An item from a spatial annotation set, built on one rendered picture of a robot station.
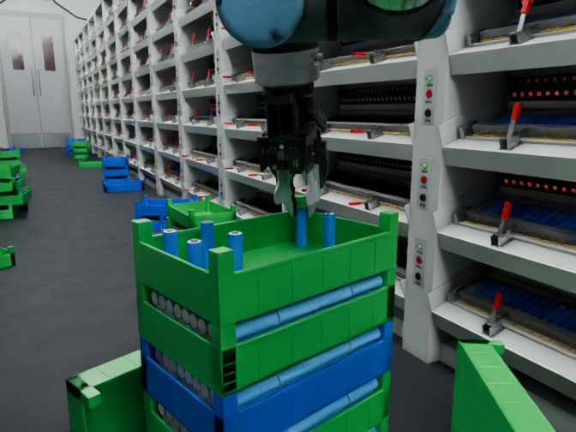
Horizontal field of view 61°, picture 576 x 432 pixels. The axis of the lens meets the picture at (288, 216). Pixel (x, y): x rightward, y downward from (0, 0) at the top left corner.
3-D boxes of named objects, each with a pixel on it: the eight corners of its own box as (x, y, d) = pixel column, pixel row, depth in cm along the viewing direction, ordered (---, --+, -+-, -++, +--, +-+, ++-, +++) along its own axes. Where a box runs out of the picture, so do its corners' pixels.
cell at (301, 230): (300, 247, 78) (301, 207, 76) (292, 244, 79) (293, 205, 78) (309, 244, 79) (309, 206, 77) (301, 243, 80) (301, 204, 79)
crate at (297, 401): (225, 465, 53) (223, 399, 51) (141, 387, 67) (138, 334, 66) (392, 369, 72) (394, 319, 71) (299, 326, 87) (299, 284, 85)
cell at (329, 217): (328, 255, 73) (329, 213, 72) (320, 253, 74) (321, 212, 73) (337, 253, 74) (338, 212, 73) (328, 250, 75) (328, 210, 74)
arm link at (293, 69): (264, 45, 70) (329, 41, 67) (267, 79, 72) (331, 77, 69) (241, 55, 63) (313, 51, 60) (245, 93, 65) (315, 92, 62)
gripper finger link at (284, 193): (267, 226, 75) (266, 171, 71) (279, 209, 80) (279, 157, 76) (286, 229, 74) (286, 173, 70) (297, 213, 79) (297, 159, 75)
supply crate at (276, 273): (220, 328, 49) (219, 253, 48) (135, 279, 64) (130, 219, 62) (397, 267, 69) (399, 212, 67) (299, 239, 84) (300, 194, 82)
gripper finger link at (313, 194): (299, 231, 73) (290, 173, 70) (309, 213, 78) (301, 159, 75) (319, 230, 72) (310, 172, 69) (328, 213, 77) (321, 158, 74)
